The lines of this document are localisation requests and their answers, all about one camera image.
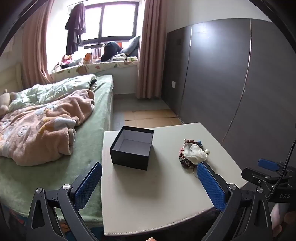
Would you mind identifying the small white table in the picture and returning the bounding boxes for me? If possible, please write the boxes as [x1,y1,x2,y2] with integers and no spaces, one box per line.
[83,43,104,63]

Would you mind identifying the grey pillow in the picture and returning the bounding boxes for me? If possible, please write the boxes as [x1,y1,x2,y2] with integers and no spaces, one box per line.
[120,36,141,57]

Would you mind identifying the beige plush toy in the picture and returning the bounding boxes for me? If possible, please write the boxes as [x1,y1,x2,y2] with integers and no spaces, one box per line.
[0,91,19,116]

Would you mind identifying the pile of bead bracelets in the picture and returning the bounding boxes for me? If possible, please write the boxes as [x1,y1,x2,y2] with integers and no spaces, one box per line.
[178,138,211,179]

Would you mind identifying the pile of colourful clothes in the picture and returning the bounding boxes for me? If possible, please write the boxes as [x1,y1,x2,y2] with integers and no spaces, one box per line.
[54,54,84,70]

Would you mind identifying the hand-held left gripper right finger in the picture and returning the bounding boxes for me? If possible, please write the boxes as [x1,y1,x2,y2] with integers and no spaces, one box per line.
[196,161,273,241]

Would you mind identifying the flattened cardboard sheet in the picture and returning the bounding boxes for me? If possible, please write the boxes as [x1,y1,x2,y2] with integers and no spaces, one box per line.
[124,109,183,128]

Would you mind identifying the black bag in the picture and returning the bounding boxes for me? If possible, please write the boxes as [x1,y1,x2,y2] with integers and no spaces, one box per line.
[100,41,122,62]

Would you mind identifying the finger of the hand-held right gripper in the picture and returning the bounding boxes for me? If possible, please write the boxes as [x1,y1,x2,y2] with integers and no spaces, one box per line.
[258,158,289,173]
[241,168,269,186]

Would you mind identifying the pink fleece blanket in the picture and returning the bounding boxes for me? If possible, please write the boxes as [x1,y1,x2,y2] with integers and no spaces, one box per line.
[0,89,95,167]

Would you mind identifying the hanging dark clothes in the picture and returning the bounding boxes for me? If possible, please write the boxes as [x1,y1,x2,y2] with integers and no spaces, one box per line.
[65,3,86,55]

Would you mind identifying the light green quilt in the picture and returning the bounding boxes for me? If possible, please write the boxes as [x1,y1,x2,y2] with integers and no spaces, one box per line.
[8,74,97,112]

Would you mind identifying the person's right hand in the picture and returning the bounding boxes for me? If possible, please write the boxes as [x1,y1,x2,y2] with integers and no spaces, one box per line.
[270,204,296,237]

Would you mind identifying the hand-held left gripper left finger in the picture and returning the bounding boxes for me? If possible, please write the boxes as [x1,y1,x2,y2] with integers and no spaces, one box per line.
[26,161,103,241]

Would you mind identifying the black braided cable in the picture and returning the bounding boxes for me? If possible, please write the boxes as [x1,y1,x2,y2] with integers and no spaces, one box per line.
[269,138,296,197]

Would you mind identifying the dark framed window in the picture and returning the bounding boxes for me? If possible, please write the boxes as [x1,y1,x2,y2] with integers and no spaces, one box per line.
[46,0,141,47]

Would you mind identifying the pink curtain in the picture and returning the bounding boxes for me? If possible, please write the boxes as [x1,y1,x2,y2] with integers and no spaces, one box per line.
[22,0,55,87]
[135,0,168,100]

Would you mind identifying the black gift box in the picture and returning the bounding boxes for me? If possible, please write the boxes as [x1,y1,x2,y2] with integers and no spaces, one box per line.
[109,126,154,171]

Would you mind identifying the bed with green sheet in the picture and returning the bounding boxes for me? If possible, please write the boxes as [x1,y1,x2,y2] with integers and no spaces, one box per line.
[0,62,115,223]

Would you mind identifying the floral window seat cushion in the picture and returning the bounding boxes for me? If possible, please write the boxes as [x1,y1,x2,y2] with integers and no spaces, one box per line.
[51,59,139,80]

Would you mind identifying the dark grey wardrobe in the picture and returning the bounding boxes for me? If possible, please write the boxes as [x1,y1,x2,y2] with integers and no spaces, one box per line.
[161,19,296,163]

